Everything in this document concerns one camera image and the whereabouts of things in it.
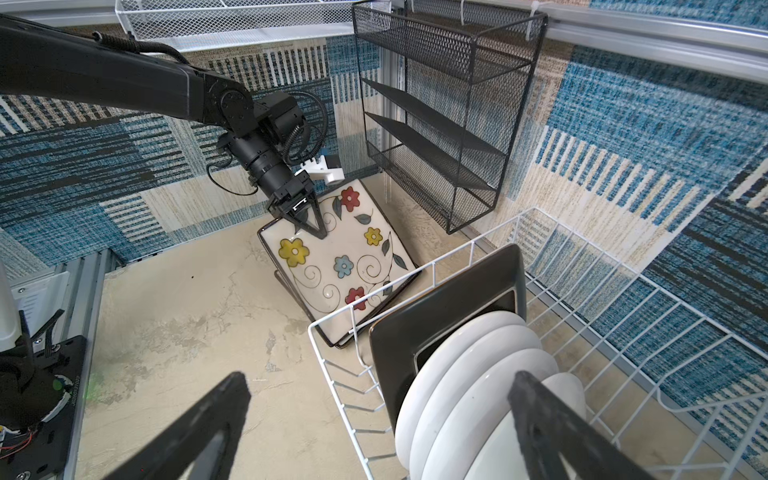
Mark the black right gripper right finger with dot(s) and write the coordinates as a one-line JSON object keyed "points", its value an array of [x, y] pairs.
{"points": [[553, 437]]}

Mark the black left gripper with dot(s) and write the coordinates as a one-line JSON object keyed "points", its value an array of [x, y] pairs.
{"points": [[296, 203]]}

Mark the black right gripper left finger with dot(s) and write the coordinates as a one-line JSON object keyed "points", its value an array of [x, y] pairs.
{"points": [[203, 441]]}

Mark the floral square plate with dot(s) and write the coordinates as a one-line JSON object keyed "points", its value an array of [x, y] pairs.
{"points": [[350, 275], [360, 327]]}

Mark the white round printed plate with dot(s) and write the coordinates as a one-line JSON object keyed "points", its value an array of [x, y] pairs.
{"points": [[436, 367]]}

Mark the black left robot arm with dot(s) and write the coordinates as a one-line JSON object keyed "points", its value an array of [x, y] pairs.
{"points": [[269, 137]]}

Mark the black mesh shelf rack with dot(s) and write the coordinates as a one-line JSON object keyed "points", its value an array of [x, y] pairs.
{"points": [[445, 112]]}

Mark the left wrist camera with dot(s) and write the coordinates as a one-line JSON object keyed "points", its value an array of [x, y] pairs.
{"points": [[324, 168]]}

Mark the white wire dish rack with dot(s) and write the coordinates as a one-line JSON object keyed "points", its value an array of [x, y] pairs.
{"points": [[679, 392]]}

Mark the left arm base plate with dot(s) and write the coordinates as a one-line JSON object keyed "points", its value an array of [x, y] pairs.
{"points": [[42, 413]]}

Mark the aluminium front rail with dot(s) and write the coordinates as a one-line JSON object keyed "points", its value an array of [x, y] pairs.
{"points": [[76, 288]]}

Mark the white wire wall basket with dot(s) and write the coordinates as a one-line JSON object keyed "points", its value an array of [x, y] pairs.
{"points": [[200, 25]]}

